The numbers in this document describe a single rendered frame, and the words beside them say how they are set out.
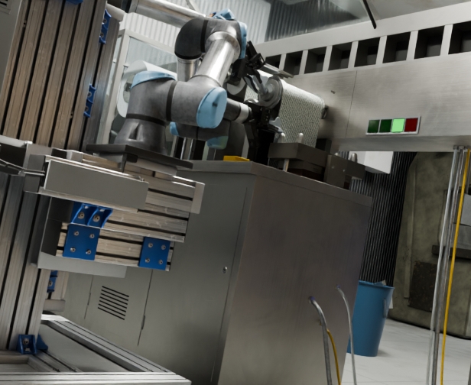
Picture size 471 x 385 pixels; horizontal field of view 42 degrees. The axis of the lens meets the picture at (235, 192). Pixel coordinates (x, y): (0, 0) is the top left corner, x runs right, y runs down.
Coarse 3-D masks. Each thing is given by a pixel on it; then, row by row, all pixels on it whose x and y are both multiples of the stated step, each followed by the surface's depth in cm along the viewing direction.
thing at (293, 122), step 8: (280, 112) 249; (288, 112) 252; (296, 112) 255; (288, 120) 253; (296, 120) 255; (304, 120) 258; (312, 120) 261; (288, 128) 253; (296, 128) 256; (304, 128) 259; (312, 128) 261; (288, 136) 253; (296, 136) 256; (304, 136) 259; (312, 136) 262; (312, 144) 262
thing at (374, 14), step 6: (186, 0) 331; (360, 0) 260; (366, 0) 258; (192, 6) 332; (366, 6) 256; (372, 6) 261; (366, 12) 263; (372, 12) 261; (372, 18) 259; (378, 18) 264; (372, 24) 260
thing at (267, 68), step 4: (268, 64) 284; (264, 68) 285; (268, 68) 284; (272, 68) 286; (276, 68) 287; (268, 72) 290; (272, 72) 289; (276, 72) 288; (280, 72) 289; (284, 72) 291; (280, 76) 298; (284, 76) 296; (288, 76) 294; (292, 76) 294
